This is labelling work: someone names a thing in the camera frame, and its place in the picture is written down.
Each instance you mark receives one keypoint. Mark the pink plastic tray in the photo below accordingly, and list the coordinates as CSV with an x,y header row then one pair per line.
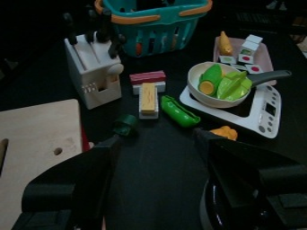
x,y
264,60

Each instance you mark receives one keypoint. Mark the red striped toy bacon block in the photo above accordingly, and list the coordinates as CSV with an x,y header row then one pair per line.
x,y
147,77

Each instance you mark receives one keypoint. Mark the green toy pea pod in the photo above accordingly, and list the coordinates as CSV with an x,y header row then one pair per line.
x,y
179,112

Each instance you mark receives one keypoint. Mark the white cube pale picture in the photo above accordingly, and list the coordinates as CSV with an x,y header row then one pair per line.
x,y
237,67

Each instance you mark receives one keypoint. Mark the green toy lettuce leaf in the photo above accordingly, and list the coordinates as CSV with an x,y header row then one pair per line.
x,y
233,86

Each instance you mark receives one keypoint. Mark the yellow toy corn cob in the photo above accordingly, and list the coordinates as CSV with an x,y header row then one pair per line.
x,y
225,44

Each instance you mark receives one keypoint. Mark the white toy knife block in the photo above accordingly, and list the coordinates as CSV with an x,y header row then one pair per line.
x,y
97,84

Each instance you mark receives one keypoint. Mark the dark green toy vegetable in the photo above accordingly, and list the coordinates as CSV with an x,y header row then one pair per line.
x,y
125,125

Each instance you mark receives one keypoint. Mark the grey kitchen scale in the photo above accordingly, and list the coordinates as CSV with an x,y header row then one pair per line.
x,y
259,116

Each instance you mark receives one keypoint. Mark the white cube green picture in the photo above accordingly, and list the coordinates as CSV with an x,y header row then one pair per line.
x,y
227,59

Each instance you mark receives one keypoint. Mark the white cube red picture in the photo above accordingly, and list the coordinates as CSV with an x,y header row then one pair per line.
x,y
246,58
254,68

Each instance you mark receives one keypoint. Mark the toy corn in green husk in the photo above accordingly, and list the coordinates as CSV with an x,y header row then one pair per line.
x,y
209,79

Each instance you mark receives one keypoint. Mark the red drawer box wooden top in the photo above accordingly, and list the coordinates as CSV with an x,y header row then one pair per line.
x,y
36,134

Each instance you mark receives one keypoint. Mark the white toy milk carton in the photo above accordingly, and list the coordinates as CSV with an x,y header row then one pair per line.
x,y
250,45

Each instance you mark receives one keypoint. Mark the orange yellow toy pumpkin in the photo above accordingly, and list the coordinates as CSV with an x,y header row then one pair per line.
x,y
224,132

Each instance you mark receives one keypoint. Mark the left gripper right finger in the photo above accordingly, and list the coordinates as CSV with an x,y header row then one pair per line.
x,y
263,179

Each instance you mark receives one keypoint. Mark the cream toy eggshell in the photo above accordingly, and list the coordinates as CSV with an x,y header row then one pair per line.
x,y
115,69

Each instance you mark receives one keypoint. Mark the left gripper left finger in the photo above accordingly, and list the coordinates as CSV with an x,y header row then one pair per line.
x,y
72,179

